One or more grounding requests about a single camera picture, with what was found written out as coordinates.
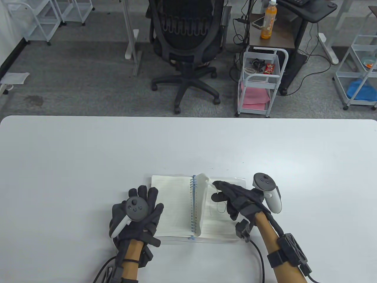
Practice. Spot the person's right hand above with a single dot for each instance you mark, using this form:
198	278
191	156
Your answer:
238	197

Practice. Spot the person's left hand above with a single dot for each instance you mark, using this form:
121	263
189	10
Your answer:
142	191

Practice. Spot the blue spiral lined notebook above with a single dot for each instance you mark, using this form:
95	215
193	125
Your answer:
173	206

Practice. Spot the person's right forearm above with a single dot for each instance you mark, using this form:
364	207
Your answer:
266	233

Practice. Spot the person's left forearm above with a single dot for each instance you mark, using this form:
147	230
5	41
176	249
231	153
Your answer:
132	250

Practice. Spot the grey white handheld controller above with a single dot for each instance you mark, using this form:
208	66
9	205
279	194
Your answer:
263	181
137	207

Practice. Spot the pink cloth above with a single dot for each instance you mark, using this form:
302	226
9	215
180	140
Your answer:
253	95

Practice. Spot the small white rolling cart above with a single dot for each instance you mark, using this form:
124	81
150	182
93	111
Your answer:
272	85

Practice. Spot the red snack packet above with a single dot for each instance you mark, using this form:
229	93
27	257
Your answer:
269	68

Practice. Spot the black computer tower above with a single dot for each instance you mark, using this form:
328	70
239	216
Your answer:
294	70

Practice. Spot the white desk leg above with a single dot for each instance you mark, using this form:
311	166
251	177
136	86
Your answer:
327	47
129	35

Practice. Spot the black mesh office chair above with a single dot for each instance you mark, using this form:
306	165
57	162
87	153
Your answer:
185	35

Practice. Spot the blue cloth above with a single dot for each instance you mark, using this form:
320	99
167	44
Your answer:
360	90

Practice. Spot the brown side table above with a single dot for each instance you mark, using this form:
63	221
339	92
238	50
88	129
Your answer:
282	38

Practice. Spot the white cloth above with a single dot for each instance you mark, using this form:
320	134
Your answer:
14	78

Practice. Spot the white smartphone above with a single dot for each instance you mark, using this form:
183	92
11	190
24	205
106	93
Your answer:
257	22

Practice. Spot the orange drink bottle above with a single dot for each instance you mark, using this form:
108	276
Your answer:
268	23

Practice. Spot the orange packet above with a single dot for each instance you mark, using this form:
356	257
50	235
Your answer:
369	62

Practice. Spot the black desk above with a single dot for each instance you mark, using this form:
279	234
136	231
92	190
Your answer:
319	11

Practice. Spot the black keyboard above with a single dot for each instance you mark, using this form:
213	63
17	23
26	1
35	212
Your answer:
297	2

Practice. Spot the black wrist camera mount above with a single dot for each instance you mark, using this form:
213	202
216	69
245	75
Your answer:
290	252
115	274

